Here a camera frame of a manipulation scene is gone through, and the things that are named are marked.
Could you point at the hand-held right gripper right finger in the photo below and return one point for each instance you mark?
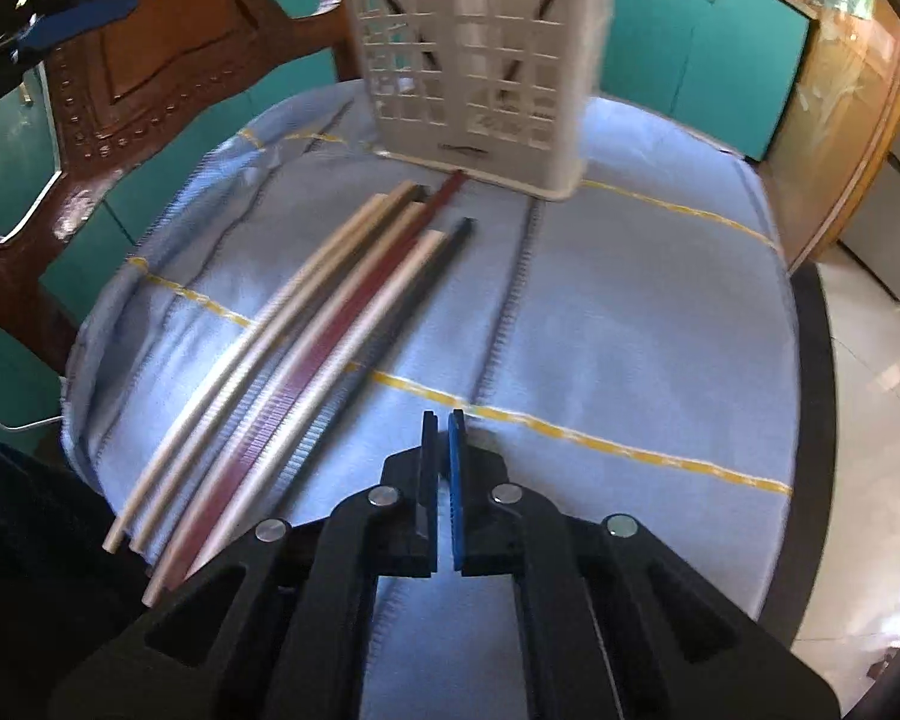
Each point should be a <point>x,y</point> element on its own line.
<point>457,480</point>

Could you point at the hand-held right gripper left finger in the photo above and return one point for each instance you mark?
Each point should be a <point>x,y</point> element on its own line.
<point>427,465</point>

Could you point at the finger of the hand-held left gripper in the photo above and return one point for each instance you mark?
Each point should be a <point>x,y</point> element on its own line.
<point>82,19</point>

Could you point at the cream chopstick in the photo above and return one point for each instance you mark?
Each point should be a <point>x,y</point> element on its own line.
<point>345,229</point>
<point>364,240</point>
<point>409,277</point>

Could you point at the white plastic utensil basket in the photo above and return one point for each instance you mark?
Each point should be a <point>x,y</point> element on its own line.
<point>570,127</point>

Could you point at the carved wooden chair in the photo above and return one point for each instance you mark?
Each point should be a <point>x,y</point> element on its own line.
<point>180,37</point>

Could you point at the light blue checked cloth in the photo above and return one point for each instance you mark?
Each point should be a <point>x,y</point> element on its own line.
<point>607,352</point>

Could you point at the dark clothing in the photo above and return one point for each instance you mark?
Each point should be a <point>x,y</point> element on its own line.
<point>30,577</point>

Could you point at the teal cabinet row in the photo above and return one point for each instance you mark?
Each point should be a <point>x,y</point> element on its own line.
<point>682,37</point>

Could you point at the wooden glass door cabinet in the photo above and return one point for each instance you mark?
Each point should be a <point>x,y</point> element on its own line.
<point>832,127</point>

